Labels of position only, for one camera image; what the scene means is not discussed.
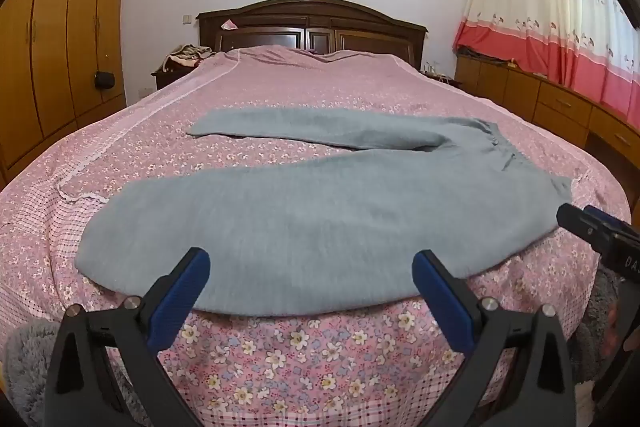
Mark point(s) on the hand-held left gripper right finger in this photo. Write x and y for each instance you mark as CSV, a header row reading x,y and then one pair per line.
x,y
445,302

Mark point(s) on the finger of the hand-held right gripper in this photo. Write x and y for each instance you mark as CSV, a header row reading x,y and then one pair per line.
x,y
612,222
575,219

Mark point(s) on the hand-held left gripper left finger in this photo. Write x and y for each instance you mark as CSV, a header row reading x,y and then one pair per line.
x,y
180,292

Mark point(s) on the grey pants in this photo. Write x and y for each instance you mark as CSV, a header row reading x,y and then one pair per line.
x,y
300,217

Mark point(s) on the person's right forearm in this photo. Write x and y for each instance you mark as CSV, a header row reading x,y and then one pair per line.
x,y
592,332

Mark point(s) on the pink floral bedspread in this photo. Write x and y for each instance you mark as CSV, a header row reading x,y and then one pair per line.
x,y
325,357

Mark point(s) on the low wooden cabinet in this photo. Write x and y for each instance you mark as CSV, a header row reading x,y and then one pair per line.
x,y
520,87

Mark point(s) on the person's grey fleece clothing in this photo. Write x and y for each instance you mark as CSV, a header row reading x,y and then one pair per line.
x,y
30,367

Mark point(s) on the dark wooden nightstand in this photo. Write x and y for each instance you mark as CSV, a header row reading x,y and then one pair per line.
x,y
167,79

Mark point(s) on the floral curtain with red border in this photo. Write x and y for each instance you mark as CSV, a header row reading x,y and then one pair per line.
x,y
550,7

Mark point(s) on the small black bag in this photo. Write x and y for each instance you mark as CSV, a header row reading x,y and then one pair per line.
x,y
104,80

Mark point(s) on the small pink cloth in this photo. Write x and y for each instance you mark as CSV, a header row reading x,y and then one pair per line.
x,y
229,25

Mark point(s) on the wooden wardrobe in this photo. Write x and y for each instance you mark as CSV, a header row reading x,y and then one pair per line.
x,y
60,32

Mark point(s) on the dark wooden headboard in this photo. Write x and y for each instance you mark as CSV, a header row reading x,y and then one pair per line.
x,y
310,14

